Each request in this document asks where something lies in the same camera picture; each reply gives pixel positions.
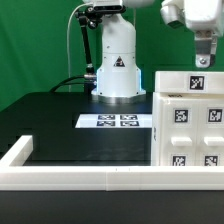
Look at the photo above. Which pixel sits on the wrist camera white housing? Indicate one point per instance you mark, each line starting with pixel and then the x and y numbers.
pixel 172 13

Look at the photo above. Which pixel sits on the white flat top panel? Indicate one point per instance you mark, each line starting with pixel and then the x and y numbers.
pixel 114 121

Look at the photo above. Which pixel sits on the white cabinet door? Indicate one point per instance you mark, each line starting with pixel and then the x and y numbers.
pixel 211 132
pixel 179 132

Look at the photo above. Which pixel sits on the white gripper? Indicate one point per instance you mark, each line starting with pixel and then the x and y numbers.
pixel 204 16

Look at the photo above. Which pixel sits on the white cabinet body box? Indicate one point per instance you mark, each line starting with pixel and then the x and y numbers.
pixel 159 101

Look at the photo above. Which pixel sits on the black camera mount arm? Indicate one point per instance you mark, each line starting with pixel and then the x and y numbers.
pixel 87 36

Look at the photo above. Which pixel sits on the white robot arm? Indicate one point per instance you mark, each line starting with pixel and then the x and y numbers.
pixel 118 79

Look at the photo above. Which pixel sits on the small white block with tag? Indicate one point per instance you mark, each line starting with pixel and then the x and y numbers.
pixel 189 82

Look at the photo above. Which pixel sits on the white U-shaped boundary frame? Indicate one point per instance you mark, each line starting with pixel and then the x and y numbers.
pixel 16 175

